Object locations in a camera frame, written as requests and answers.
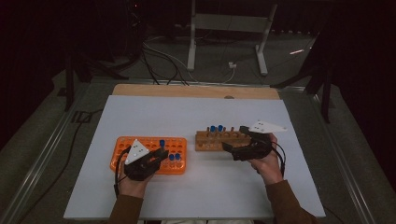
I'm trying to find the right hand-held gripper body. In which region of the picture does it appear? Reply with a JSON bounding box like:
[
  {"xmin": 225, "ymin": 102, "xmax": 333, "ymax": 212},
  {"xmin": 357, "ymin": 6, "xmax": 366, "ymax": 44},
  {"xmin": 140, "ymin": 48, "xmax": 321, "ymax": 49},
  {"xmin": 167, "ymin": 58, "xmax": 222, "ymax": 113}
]
[{"xmin": 232, "ymin": 120, "xmax": 288, "ymax": 161}]

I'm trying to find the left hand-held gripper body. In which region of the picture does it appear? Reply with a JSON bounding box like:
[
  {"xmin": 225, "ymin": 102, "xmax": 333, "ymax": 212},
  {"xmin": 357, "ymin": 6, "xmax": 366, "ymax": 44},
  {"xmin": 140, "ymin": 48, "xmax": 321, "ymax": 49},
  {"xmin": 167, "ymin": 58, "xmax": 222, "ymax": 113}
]
[{"xmin": 123, "ymin": 138, "xmax": 162, "ymax": 182}]

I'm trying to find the orange plastic test tube rack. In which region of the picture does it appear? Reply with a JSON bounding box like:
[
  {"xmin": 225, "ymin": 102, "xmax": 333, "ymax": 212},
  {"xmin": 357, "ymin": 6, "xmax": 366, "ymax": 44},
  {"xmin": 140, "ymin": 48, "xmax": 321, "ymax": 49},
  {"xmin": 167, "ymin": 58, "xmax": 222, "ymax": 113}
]
[{"xmin": 109, "ymin": 135, "xmax": 188, "ymax": 175}]

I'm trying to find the wooden test tube rack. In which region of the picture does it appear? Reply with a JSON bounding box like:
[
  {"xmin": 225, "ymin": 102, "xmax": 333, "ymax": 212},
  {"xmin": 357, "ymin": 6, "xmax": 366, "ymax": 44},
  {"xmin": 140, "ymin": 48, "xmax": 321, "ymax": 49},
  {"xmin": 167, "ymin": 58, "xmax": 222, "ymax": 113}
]
[{"xmin": 194, "ymin": 125, "xmax": 253, "ymax": 153}]

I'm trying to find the person's right hand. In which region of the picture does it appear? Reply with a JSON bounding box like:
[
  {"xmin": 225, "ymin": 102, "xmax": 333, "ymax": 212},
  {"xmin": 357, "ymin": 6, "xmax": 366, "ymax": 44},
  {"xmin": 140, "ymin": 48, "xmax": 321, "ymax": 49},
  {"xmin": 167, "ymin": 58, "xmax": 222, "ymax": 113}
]
[{"xmin": 248, "ymin": 133, "xmax": 284, "ymax": 187}]

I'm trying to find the person's left hand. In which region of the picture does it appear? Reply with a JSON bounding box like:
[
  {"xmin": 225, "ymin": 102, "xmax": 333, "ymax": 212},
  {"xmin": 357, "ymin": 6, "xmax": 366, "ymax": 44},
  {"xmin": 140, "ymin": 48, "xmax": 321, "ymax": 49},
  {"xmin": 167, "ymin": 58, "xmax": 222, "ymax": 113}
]
[{"xmin": 117, "ymin": 164, "xmax": 156, "ymax": 199}]

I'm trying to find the white board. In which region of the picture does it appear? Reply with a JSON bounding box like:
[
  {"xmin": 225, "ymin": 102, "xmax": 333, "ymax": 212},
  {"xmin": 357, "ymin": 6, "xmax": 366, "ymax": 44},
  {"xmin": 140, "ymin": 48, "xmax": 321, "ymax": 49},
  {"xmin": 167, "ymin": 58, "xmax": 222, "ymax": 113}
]
[{"xmin": 0, "ymin": 77, "xmax": 375, "ymax": 224}]

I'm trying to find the black tripod stand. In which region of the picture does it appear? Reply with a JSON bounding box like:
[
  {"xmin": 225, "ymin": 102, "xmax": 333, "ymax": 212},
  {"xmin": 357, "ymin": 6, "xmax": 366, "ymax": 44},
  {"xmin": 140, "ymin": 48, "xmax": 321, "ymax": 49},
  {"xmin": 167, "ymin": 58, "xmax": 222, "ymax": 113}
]
[
  {"xmin": 270, "ymin": 31, "xmax": 332, "ymax": 124},
  {"xmin": 64, "ymin": 46, "xmax": 129, "ymax": 112}
]

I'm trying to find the grey metal stand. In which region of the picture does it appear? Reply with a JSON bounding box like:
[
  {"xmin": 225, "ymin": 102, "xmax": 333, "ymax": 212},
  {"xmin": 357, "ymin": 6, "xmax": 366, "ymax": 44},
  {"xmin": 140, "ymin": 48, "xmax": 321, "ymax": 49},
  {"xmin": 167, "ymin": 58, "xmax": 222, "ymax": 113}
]
[{"xmin": 186, "ymin": 0, "xmax": 278, "ymax": 77}]

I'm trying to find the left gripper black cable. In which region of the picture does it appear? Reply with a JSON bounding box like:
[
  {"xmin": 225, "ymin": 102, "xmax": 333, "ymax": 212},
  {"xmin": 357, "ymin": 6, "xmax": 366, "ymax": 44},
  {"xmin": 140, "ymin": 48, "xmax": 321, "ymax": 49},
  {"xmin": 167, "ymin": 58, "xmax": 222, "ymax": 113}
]
[{"xmin": 113, "ymin": 146, "xmax": 132, "ymax": 199}]

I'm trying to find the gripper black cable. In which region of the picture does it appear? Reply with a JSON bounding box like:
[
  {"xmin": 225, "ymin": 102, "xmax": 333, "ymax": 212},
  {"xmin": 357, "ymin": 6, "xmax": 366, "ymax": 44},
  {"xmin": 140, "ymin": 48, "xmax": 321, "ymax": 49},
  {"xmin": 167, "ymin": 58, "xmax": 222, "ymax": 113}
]
[
  {"xmin": 270, "ymin": 141, "xmax": 287, "ymax": 178},
  {"xmin": 113, "ymin": 146, "xmax": 132, "ymax": 199}
]

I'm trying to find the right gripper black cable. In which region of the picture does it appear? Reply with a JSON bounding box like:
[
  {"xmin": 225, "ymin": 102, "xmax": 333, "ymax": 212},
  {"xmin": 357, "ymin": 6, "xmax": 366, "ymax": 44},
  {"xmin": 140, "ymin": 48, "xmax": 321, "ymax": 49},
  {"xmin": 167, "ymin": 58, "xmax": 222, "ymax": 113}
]
[{"xmin": 270, "ymin": 141, "xmax": 287, "ymax": 178}]

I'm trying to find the thin black cable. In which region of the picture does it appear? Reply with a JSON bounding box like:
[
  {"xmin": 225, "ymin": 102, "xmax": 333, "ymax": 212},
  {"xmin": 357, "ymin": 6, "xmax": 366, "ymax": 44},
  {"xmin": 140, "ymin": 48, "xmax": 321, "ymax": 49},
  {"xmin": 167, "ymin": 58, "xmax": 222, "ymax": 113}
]
[{"xmin": 18, "ymin": 107, "xmax": 106, "ymax": 224}]

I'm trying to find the black cable bundle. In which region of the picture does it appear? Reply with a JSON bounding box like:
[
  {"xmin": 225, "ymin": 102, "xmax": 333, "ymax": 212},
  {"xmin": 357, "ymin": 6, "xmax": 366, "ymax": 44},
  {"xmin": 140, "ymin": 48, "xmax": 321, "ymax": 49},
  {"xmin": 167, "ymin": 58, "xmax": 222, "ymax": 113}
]
[{"xmin": 140, "ymin": 46, "xmax": 190, "ymax": 87}]

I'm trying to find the white cable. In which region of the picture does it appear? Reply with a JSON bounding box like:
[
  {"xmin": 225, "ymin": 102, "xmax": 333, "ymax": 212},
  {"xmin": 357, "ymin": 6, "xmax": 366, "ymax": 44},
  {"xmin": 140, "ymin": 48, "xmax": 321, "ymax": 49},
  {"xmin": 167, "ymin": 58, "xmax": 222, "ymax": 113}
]
[{"xmin": 143, "ymin": 41, "xmax": 200, "ymax": 84}]

